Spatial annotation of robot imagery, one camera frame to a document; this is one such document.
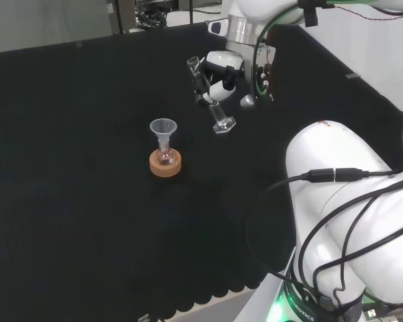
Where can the grey cloth clip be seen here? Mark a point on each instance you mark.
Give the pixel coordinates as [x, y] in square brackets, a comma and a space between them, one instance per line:
[352, 75]

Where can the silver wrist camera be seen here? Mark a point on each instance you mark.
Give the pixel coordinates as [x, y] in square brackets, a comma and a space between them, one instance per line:
[271, 67]

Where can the silver usb plug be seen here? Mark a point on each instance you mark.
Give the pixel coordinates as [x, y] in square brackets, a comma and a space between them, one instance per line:
[371, 313]

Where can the small glass round-bottom flask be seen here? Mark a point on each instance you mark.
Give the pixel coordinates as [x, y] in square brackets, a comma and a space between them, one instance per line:
[164, 157]

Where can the clear plastic funnel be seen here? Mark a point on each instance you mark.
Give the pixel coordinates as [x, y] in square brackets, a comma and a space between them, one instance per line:
[163, 128]

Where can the clear glass graduated cylinder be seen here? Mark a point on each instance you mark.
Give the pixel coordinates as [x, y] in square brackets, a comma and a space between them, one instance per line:
[221, 122]

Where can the black bench cloth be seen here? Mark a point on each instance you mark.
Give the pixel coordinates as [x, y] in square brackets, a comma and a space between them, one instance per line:
[70, 167]

